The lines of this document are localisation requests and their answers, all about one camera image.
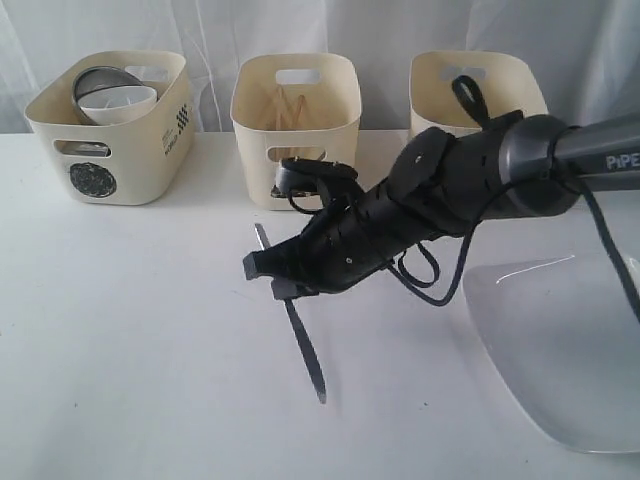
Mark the white backdrop curtain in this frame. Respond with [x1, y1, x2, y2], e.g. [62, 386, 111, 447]
[1, 1, 639, 133]

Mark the white plastic bowl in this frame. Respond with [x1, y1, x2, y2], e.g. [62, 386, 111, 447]
[77, 85, 158, 126]

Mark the wooden chopstick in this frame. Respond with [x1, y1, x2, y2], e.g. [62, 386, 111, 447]
[272, 85, 292, 131]
[289, 95, 307, 131]

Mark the cream bin with black triangle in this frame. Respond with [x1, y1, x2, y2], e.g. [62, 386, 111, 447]
[230, 53, 362, 210]

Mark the white square plate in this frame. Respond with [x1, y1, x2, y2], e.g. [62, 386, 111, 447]
[463, 254, 639, 454]

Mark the cream bin with black circle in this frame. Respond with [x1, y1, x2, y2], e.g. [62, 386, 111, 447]
[24, 50, 195, 205]

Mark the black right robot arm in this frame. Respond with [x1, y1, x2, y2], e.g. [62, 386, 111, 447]
[243, 112, 639, 299]

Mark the steel mug with wire handle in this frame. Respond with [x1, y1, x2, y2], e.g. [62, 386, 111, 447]
[54, 140, 111, 158]

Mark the black cable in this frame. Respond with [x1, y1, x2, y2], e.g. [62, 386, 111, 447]
[287, 73, 640, 326]

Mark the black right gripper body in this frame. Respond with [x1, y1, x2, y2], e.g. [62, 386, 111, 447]
[284, 184, 440, 294]

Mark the stainless steel bowl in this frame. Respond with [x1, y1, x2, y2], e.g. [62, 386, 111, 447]
[71, 65, 143, 106]

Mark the cream bin with black square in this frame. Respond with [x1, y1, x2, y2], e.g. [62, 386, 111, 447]
[409, 50, 548, 137]

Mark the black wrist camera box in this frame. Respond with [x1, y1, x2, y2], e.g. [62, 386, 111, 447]
[275, 157, 358, 196]

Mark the steel table knife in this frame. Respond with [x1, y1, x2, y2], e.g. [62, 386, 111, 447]
[253, 222, 328, 405]

